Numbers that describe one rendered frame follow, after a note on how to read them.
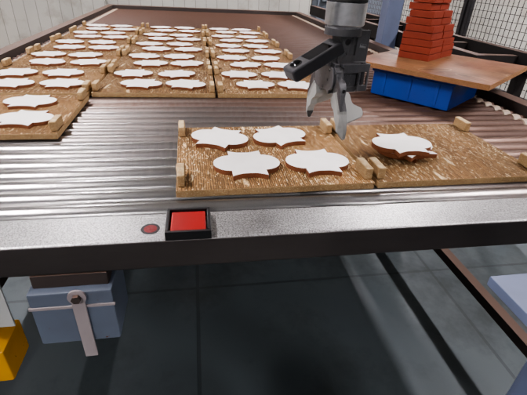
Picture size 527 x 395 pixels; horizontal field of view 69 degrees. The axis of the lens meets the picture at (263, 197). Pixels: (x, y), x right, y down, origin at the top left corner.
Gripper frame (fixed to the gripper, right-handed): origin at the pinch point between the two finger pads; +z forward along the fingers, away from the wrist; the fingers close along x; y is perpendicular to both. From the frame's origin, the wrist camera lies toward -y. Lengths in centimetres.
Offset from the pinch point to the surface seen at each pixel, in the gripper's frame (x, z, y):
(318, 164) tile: -2.1, 7.6, -0.9
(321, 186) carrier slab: -8.5, 9.1, -3.5
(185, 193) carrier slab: -3.3, 9.2, -30.3
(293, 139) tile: 13.2, 7.5, 0.3
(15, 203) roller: 5, 11, -61
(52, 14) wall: 528, 28, -94
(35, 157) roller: 25, 11, -59
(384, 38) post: 151, 4, 128
